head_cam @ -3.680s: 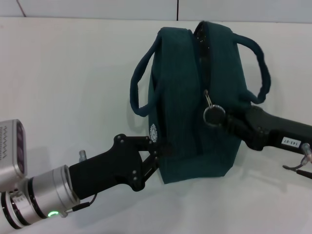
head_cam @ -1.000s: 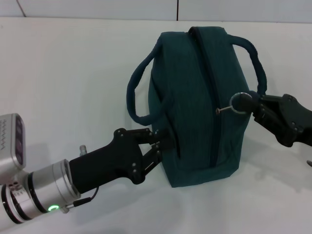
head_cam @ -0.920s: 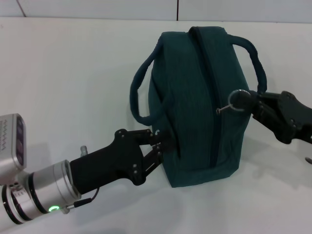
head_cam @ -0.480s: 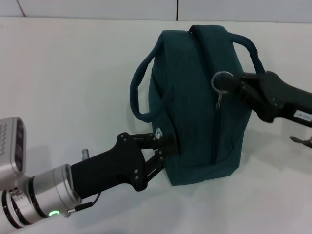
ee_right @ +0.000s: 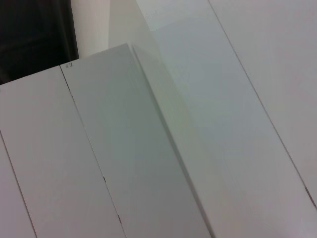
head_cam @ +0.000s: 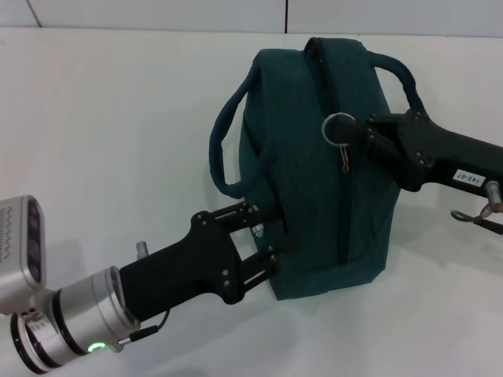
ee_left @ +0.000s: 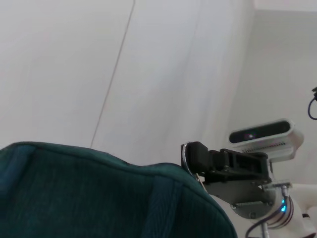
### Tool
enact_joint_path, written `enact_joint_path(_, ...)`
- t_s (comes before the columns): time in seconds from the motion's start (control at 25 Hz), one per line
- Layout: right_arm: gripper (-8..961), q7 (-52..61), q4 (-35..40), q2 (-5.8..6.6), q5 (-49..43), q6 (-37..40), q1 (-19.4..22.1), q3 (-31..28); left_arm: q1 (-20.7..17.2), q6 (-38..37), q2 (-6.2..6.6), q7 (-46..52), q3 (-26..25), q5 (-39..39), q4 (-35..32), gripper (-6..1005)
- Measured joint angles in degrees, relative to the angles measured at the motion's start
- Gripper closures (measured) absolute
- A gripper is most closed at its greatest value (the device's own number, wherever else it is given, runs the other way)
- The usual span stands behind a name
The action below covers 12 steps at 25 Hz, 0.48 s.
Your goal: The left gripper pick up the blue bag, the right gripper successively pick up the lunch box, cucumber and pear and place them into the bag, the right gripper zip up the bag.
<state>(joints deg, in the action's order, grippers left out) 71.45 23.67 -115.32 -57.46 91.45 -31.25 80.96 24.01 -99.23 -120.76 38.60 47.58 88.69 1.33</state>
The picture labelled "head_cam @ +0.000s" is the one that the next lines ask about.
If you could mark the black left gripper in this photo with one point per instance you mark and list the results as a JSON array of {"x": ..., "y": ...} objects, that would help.
[{"x": 181, "y": 271}]

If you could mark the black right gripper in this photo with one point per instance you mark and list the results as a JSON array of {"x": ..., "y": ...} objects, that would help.
[{"x": 444, "y": 153}]

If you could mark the dark blue fabric bag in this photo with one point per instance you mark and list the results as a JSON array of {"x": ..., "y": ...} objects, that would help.
[{"x": 306, "y": 176}]

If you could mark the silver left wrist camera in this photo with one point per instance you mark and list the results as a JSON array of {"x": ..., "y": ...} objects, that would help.
[{"x": 19, "y": 251}]

